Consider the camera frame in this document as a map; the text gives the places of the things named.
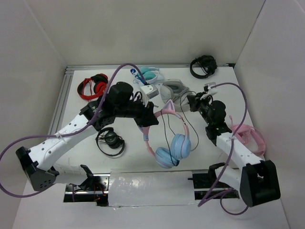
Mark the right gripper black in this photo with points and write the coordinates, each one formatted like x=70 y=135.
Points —
x=194 y=102

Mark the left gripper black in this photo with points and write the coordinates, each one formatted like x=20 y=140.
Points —
x=147 y=117

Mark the blue pink cat-ear headphones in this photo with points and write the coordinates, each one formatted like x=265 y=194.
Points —
x=180 y=146

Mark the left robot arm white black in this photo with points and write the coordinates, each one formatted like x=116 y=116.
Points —
x=39 y=162

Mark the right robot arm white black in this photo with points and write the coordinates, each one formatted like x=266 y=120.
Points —
x=255 y=179

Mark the grey white headphones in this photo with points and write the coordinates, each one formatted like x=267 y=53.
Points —
x=175 y=90

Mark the black headphones far corner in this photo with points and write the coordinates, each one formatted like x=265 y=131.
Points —
x=208 y=65

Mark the teal white headphones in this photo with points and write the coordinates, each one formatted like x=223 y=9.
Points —
x=151 y=75

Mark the small black on-ear headphones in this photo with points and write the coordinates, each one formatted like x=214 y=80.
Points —
x=114 y=141

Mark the red black headphones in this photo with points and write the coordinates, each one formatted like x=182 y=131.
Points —
x=97 y=85

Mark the white taped cover plate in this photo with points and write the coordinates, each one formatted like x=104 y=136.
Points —
x=151 y=189

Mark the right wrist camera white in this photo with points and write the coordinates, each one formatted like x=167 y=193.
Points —
x=208 y=90

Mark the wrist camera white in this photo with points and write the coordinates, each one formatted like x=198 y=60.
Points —
x=208 y=90
x=148 y=92

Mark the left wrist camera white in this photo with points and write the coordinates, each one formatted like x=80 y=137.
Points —
x=148 y=92

